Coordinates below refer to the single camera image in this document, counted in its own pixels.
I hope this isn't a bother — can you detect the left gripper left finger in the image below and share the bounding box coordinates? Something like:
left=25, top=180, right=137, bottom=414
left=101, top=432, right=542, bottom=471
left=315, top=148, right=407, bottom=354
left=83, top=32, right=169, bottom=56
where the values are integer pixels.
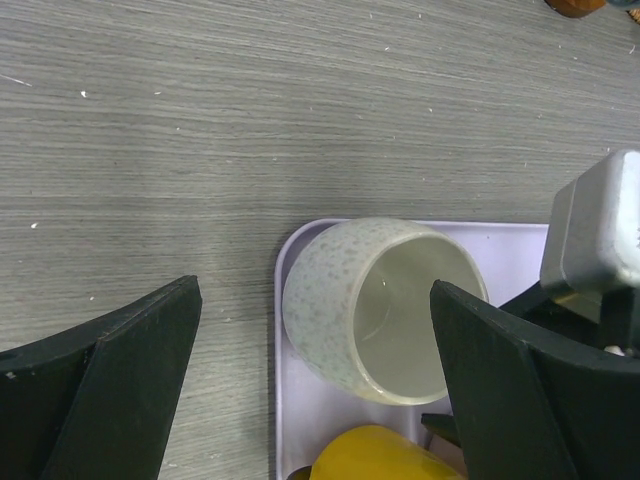
left=1, top=275, right=202, bottom=479

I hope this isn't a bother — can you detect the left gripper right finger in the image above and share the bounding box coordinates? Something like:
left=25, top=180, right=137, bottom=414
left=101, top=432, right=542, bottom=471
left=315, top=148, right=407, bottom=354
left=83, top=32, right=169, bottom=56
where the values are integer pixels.
left=430, top=281, right=639, bottom=479

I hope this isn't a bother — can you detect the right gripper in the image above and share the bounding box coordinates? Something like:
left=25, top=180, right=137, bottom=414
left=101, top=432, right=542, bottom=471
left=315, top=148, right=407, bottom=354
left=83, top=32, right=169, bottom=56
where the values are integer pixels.
left=500, top=282, right=639, bottom=350

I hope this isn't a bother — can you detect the yellow glass mug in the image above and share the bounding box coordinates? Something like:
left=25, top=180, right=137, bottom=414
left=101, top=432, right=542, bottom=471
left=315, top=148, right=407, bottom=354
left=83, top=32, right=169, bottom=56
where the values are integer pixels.
left=289, top=425, right=464, bottom=480

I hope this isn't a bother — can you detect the white ceramic mug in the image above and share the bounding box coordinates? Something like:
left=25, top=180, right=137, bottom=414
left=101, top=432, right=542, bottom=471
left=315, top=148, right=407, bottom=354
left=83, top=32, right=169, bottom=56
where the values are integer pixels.
left=282, top=218, right=489, bottom=406

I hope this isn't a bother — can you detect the clear purple glass mug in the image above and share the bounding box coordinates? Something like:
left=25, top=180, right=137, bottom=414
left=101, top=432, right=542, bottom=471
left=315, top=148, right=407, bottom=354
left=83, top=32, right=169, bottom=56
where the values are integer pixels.
left=421, top=413, right=461, bottom=447

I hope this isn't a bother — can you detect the dark wooden coaster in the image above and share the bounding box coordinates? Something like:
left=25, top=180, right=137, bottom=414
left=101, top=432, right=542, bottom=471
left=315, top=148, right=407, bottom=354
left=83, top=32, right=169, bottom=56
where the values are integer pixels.
left=545, top=0, right=606, bottom=19

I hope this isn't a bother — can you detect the grey-green ceramic mug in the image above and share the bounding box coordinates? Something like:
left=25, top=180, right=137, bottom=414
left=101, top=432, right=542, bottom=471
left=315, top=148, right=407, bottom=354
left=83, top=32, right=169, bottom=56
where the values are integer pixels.
left=606, top=0, right=640, bottom=11

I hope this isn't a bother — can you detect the lavender plastic tray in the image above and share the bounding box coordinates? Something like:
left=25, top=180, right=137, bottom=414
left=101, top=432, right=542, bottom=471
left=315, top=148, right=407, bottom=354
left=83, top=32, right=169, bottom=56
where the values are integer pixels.
left=273, top=218, right=548, bottom=479

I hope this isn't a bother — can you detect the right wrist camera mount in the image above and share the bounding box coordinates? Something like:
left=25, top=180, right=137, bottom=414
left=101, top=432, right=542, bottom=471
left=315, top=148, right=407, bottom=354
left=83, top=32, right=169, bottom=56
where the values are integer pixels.
left=540, top=149, right=639, bottom=299

